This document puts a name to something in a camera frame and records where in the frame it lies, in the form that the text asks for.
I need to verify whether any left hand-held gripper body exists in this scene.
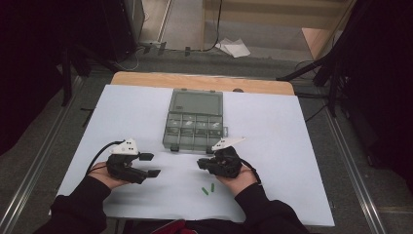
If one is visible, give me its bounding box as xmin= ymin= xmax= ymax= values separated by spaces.
xmin=106 ymin=138 xmax=149 ymax=185

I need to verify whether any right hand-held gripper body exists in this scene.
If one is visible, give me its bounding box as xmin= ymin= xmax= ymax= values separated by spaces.
xmin=204 ymin=136 xmax=246 ymax=178

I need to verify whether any grey translucent compartment box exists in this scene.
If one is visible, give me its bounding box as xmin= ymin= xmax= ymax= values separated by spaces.
xmin=162 ymin=88 xmax=229 ymax=154

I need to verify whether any person's left hand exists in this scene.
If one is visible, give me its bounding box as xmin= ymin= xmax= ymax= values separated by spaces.
xmin=88 ymin=162 xmax=131 ymax=190

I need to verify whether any person's right hand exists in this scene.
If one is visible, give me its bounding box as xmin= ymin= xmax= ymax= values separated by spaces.
xmin=215 ymin=165 xmax=259 ymax=197

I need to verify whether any red cloth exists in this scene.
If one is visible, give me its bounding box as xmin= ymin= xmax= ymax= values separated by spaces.
xmin=150 ymin=218 xmax=199 ymax=234

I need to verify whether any white board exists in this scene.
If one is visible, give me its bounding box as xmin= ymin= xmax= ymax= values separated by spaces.
xmin=56 ymin=84 xmax=335 ymax=227

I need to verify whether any black stand pole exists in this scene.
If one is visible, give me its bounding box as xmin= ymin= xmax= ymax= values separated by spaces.
xmin=61 ymin=48 xmax=74 ymax=107

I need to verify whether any white crumpled paper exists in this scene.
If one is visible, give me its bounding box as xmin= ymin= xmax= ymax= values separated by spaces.
xmin=214 ymin=37 xmax=251 ymax=59

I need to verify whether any black tripod stand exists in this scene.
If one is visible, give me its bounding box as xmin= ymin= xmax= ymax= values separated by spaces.
xmin=276 ymin=53 xmax=345 ymax=118

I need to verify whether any black cabinet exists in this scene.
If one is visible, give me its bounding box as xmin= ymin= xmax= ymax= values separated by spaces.
xmin=100 ymin=0 xmax=145 ymax=62

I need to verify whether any dark curtain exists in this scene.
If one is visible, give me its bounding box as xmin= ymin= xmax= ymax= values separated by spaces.
xmin=337 ymin=0 xmax=413 ymax=193
xmin=0 ymin=0 xmax=108 ymax=157

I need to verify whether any tan wooden board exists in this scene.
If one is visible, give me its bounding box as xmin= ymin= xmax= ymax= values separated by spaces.
xmin=301 ymin=27 xmax=344 ymax=60

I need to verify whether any beige wooden furniture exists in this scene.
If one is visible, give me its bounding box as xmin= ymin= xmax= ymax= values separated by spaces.
xmin=203 ymin=0 xmax=358 ymax=31

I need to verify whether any right hand-held gripper black cable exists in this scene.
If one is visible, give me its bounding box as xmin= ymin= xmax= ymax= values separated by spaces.
xmin=240 ymin=158 xmax=262 ymax=186

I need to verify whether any hand-held gripper black cable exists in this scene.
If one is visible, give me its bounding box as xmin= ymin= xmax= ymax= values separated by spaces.
xmin=86 ymin=139 xmax=126 ymax=176
xmin=240 ymin=158 xmax=262 ymax=186

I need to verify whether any left hand-held gripper black cable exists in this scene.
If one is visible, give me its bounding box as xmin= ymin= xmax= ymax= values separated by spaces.
xmin=86 ymin=139 xmax=126 ymax=176

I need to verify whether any metal floor rail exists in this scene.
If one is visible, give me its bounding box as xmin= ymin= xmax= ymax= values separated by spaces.
xmin=0 ymin=76 xmax=84 ymax=234
xmin=324 ymin=103 xmax=388 ymax=234

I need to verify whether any thin white cable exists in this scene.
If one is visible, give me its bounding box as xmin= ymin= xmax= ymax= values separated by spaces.
xmin=116 ymin=48 xmax=144 ymax=72

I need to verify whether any black hanging cable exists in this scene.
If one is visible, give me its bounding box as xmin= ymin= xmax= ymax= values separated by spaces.
xmin=203 ymin=0 xmax=224 ymax=53

